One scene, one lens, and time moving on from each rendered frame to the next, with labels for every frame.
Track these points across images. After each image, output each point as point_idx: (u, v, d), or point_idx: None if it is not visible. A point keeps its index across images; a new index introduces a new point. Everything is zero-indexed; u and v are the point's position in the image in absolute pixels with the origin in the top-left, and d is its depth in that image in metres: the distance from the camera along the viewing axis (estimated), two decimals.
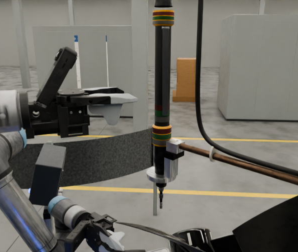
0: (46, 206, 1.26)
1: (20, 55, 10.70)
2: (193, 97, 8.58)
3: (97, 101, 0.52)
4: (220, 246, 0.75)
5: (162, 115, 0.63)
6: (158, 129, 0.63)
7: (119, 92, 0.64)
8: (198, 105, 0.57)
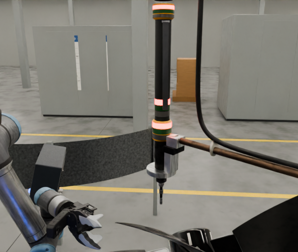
0: None
1: (20, 55, 10.70)
2: (193, 97, 8.58)
3: None
4: (220, 246, 0.75)
5: (162, 110, 0.63)
6: (158, 124, 0.63)
7: None
8: (199, 99, 0.57)
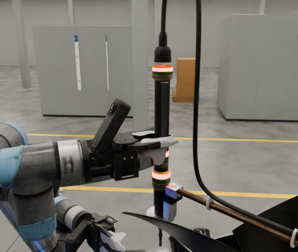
0: None
1: (20, 55, 10.70)
2: (193, 97, 8.58)
3: (151, 147, 0.60)
4: (185, 251, 0.72)
5: None
6: (158, 175, 0.67)
7: None
8: (196, 157, 0.60)
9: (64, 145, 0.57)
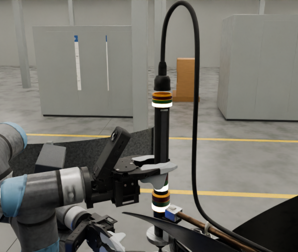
0: None
1: (20, 55, 10.70)
2: (193, 97, 8.58)
3: (151, 174, 0.62)
4: (185, 251, 0.72)
5: None
6: (158, 198, 0.68)
7: None
8: (194, 183, 0.62)
9: (66, 174, 0.59)
